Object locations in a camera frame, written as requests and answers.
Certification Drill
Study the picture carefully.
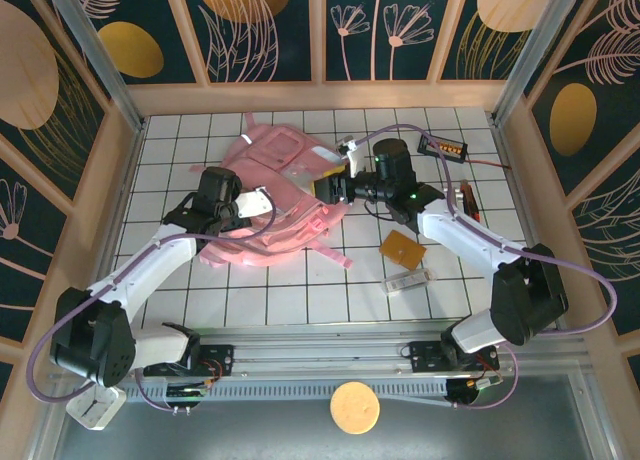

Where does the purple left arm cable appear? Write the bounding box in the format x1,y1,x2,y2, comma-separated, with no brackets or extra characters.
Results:
27,199,276,412

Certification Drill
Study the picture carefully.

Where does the aluminium mounting rail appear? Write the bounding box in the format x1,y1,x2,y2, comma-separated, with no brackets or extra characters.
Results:
49,329,589,381

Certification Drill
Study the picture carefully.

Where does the round yellow cork disc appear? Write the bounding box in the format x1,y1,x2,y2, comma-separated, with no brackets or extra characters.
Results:
329,380,381,435

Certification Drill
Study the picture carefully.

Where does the white alarm clock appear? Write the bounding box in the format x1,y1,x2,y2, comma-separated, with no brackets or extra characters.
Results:
65,384,126,431

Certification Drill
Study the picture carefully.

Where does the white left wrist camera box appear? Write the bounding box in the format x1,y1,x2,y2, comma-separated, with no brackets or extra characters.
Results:
234,188,274,220

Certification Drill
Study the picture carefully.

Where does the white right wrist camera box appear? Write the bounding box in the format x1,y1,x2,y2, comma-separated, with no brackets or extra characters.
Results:
335,135,374,179

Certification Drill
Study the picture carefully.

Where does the aluminium frame post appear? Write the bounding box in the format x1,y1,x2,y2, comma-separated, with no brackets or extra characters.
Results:
489,0,586,126
42,0,147,132

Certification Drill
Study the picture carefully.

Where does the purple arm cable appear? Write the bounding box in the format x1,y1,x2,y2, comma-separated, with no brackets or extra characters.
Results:
347,123,619,411
27,199,276,412

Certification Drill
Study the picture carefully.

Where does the black charger board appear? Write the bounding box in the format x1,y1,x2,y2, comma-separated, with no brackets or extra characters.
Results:
417,132,470,164

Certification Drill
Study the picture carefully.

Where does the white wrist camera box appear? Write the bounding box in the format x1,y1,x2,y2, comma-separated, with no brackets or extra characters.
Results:
234,188,274,220
335,135,374,179

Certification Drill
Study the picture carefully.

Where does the pink backpack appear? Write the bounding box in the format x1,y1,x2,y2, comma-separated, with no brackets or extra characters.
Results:
188,112,354,270

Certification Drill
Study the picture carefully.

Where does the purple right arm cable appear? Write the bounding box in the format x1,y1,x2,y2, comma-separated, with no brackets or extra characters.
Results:
347,123,619,411

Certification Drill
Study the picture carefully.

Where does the grey slotted cable duct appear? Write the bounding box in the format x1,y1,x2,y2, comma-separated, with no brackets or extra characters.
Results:
124,379,446,401

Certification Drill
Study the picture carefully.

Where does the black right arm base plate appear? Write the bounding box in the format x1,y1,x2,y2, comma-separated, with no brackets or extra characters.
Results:
409,339,500,376

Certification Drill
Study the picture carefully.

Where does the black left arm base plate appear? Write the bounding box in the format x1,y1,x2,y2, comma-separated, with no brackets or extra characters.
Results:
184,344,235,379

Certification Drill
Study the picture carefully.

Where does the clear plastic box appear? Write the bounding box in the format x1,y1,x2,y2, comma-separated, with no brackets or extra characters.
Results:
382,267,435,296

